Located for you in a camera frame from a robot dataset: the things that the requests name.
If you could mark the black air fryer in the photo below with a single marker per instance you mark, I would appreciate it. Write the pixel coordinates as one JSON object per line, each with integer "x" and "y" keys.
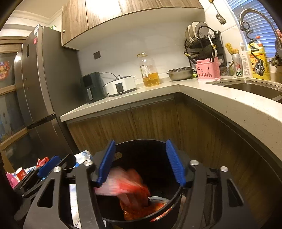
{"x": 91, "y": 88}

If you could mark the cooking oil bottle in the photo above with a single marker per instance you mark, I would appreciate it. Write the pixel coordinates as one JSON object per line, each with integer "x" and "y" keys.
{"x": 149, "y": 74}

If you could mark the grey refrigerator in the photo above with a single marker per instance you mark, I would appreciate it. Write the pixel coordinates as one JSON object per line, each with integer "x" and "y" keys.
{"x": 44, "y": 88}

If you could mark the wooden wall cabinets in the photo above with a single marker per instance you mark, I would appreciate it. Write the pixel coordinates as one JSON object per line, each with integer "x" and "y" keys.
{"x": 132, "y": 13}

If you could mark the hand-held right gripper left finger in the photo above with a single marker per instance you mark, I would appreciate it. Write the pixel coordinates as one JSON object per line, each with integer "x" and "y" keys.
{"x": 105, "y": 163}

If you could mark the white plate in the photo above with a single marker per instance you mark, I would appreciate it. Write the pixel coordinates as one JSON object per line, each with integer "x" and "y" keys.
{"x": 199, "y": 27}
{"x": 190, "y": 33}

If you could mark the beige kitchen counter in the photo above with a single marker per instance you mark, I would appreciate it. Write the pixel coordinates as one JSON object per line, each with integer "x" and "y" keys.
{"x": 220, "y": 99}

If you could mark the window blinds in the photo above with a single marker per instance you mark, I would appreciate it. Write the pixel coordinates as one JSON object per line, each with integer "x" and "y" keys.
{"x": 260, "y": 28}

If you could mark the pink plastic basket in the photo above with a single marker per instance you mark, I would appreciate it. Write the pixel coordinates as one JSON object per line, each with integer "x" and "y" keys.
{"x": 208, "y": 70}

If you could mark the steel sink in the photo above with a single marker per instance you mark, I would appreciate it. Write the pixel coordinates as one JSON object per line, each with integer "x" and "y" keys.
{"x": 253, "y": 88}

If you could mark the pink plastic bag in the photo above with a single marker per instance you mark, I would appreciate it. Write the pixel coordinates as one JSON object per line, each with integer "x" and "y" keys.
{"x": 11, "y": 179}

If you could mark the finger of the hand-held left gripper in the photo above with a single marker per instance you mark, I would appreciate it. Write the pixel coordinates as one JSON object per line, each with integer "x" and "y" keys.
{"x": 69, "y": 160}
{"x": 49, "y": 166}

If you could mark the black trash bin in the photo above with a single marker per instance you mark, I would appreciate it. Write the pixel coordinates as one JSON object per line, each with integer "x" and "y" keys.
{"x": 143, "y": 158}

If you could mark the white pump bottle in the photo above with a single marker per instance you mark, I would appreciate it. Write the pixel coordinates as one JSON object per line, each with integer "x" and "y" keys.
{"x": 245, "y": 63}

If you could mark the red paper cup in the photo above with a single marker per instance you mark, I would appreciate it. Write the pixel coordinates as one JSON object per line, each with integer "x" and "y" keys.
{"x": 21, "y": 174}

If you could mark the hanging metal spatula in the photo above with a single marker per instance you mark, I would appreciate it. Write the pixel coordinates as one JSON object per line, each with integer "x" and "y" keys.
{"x": 221, "y": 18}

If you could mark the white drink can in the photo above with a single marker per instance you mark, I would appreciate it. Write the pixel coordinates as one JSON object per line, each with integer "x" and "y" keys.
{"x": 237, "y": 66}

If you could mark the white and red plastic bag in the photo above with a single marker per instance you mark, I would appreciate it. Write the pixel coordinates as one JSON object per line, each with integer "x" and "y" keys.
{"x": 123, "y": 182}

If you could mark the steel kitchen faucet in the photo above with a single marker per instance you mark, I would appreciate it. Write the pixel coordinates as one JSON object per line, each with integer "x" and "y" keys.
{"x": 253, "y": 11}

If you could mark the dark wall socket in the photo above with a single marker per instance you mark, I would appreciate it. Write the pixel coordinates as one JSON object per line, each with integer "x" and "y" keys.
{"x": 97, "y": 55}

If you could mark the yellow detergent bottle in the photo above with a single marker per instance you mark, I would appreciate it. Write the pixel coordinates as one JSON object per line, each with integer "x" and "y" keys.
{"x": 266, "y": 57}

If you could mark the yellow scrub brush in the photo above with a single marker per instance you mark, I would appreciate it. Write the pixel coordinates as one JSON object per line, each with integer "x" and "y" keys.
{"x": 231, "y": 48}

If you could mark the colourful floral sticker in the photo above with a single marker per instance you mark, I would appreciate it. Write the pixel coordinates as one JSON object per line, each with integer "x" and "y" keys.
{"x": 5, "y": 70}

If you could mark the wooden framed glass door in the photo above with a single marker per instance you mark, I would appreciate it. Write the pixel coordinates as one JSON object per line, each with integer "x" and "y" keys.
{"x": 8, "y": 105}

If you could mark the red printed plastic bag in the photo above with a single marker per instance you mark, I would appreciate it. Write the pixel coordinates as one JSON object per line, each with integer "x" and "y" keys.
{"x": 43, "y": 162}

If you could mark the orange-red plastic bag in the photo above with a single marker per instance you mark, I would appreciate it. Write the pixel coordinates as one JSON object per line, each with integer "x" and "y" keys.
{"x": 136, "y": 209}

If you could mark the wooden base cabinets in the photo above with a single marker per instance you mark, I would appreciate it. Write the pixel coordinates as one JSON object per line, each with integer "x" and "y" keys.
{"x": 154, "y": 119}

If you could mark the steel bowl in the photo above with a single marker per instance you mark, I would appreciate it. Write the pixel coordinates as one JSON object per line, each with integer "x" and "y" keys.
{"x": 180, "y": 74}

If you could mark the blue floral tablecloth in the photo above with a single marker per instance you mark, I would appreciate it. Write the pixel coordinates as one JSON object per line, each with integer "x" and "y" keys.
{"x": 84, "y": 156}

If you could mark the white slow cooker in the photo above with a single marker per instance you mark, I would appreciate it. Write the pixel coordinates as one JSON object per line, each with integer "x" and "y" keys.
{"x": 120, "y": 87}

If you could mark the black dish rack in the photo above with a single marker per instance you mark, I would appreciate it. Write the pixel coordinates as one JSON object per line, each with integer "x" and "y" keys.
{"x": 221, "y": 44}

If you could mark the white spoon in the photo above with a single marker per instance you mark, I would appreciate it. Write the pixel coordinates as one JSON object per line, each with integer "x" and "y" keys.
{"x": 215, "y": 52}

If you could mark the pink dish cloth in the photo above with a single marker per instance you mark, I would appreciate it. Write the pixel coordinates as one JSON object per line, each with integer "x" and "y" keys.
{"x": 279, "y": 41}

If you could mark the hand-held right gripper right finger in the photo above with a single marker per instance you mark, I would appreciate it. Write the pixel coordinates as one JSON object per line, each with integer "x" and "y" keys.
{"x": 175, "y": 163}

